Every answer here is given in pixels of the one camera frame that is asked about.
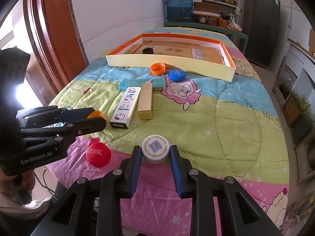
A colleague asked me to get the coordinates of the white bottle cap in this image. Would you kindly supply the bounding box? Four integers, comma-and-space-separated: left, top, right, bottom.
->
141, 134, 170, 164

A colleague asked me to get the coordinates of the gold rectangular box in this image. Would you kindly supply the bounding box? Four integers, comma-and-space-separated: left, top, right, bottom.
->
137, 83, 154, 120

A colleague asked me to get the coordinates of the light blue tube box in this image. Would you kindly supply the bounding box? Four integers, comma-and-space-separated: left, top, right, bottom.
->
118, 77, 165, 91

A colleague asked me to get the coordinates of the planter box with grass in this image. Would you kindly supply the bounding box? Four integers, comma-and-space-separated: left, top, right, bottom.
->
281, 91, 314, 144

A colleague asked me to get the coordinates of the white metal shelf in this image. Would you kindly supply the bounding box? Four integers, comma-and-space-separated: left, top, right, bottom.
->
181, 0, 240, 26

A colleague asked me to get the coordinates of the blue bottle cap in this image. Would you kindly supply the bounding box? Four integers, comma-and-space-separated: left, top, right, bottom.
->
170, 69, 186, 82

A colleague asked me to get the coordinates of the white cartoon-print box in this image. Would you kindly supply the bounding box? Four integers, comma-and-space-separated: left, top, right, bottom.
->
109, 87, 141, 129

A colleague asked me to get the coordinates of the cardboard box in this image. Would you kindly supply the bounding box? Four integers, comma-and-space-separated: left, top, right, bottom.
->
194, 2, 219, 13

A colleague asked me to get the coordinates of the open orange bottle cap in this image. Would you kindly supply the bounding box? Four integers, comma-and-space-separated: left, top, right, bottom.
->
150, 63, 166, 75

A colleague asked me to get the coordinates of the red bottle cap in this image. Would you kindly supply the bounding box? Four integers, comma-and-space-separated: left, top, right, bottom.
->
86, 141, 112, 168

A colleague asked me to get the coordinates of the black cable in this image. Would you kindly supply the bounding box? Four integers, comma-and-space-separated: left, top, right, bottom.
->
34, 170, 57, 195

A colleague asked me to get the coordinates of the plastic bag of food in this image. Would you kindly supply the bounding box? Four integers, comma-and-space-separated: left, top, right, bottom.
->
226, 14, 243, 31

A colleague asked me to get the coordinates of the blue water jug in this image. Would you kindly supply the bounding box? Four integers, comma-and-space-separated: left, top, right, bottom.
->
164, 0, 194, 22

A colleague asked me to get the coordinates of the dark grey refrigerator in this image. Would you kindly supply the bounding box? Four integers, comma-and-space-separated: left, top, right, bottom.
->
244, 0, 281, 67

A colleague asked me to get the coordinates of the shallow orange-rimmed box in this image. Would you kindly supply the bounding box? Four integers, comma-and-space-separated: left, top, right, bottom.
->
106, 32, 236, 82

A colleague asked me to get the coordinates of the small orange bottle cap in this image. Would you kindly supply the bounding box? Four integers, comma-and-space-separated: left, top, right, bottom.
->
87, 111, 105, 122

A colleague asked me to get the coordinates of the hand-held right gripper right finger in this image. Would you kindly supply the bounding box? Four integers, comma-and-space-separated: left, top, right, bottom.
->
169, 146, 281, 236

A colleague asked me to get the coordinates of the printed cartoon blanket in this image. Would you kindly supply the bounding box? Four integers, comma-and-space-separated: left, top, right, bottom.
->
47, 27, 289, 231

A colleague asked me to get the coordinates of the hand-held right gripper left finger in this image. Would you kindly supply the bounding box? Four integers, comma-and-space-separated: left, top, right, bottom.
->
32, 146, 143, 236

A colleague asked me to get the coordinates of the person's left hand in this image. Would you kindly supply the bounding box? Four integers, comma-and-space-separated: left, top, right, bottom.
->
0, 171, 35, 202

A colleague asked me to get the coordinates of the white cabinet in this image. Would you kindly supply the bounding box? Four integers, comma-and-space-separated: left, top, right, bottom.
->
276, 38, 315, 118

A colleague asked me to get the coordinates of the green metal table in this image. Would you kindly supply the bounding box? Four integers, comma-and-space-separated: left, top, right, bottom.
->
164, 21, 248, 54

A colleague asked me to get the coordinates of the clear plastic piece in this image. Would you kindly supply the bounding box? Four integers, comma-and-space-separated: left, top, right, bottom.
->
192, 48, 206, 59

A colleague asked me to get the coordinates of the wooden door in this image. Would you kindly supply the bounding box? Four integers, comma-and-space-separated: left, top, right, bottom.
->
23, 0, 89, 96

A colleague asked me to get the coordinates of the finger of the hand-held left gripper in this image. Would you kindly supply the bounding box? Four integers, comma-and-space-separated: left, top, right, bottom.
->
16, 106, 96, 128
19, 117, 107, 140

